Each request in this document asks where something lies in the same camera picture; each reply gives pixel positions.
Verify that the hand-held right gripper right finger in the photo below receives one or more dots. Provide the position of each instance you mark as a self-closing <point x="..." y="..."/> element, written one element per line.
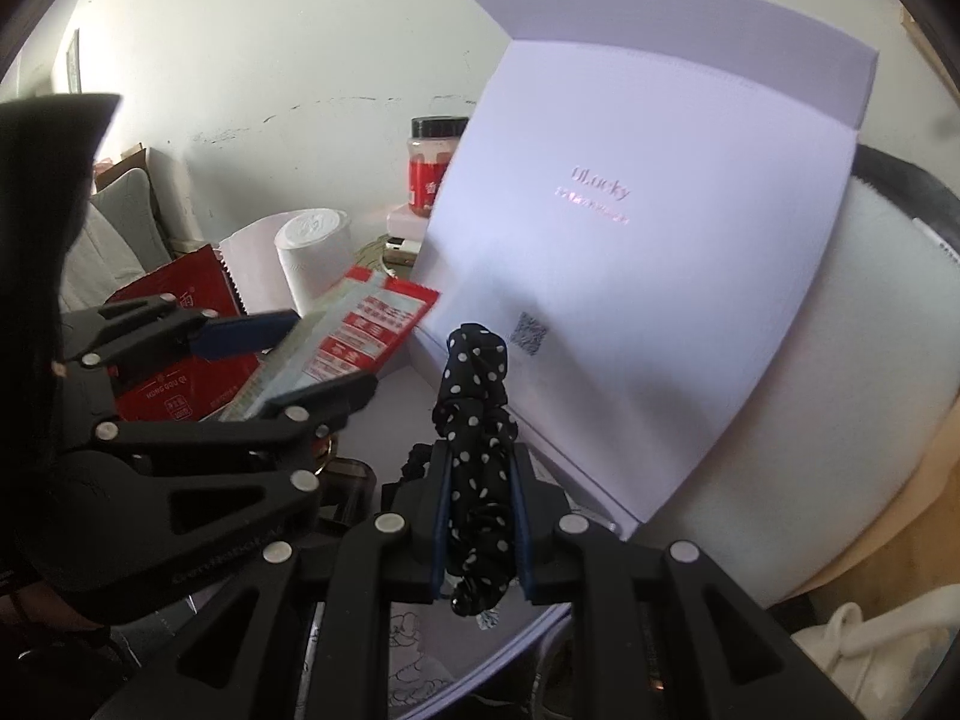
<point x="525" y="540"/>

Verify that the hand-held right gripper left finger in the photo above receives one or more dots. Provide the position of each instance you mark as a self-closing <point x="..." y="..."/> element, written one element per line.
<point x="442" y="532"/>

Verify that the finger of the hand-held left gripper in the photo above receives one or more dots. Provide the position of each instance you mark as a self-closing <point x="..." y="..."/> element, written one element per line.
<point x="330" y="397"/>
<point x="240" y="334"/>

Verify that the black polka dot scrunchie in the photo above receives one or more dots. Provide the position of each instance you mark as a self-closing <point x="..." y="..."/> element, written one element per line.
<point x="480" y="465"/>

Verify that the red white snack packet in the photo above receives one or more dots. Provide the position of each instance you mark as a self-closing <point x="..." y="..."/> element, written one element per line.
<point x="367" y="322"/>

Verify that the small black plastic holder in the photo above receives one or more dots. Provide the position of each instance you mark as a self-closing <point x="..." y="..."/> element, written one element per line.
<point x="349" y="487"/>

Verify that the white patterned packet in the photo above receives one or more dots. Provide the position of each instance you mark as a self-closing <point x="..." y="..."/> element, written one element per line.
<point x="416" y="652"/>

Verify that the white gift box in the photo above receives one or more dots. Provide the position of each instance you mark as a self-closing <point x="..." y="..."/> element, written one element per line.
<point x="637" y="277"/>

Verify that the person's left hand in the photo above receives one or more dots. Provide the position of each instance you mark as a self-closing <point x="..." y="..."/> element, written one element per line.
<point x="52" y="607"/>

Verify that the red goji berry bag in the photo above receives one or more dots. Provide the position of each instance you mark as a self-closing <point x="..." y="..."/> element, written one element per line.
<point x="195" y="285"/>

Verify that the grey leaf-patterned chair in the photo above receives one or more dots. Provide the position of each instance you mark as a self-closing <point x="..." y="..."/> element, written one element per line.
<point x="127" y="232"/>

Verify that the white paper roll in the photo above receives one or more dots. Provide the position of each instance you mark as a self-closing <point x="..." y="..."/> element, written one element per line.
<point x="311" y="255"/>

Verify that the cardboard box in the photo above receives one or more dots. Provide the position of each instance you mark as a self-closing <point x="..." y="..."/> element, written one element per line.
<point x="127" y="165"/>

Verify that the white flat box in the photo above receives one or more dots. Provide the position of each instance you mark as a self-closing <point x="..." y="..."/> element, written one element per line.
<point x="405" y="225"/>

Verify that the red seasoning jar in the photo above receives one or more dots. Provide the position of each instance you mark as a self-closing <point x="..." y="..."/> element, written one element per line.
<point x="427" y="180"/>

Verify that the white foam board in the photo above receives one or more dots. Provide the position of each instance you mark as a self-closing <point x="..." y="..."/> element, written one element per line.
<point x="825" y="390"/>

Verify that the brown paper bag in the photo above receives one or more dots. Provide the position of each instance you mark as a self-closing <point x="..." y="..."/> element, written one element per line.
<point x="922" y="510"/>

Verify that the small framed wall picture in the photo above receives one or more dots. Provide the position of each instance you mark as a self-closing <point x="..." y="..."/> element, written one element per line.
<point x="73" y="60"/>

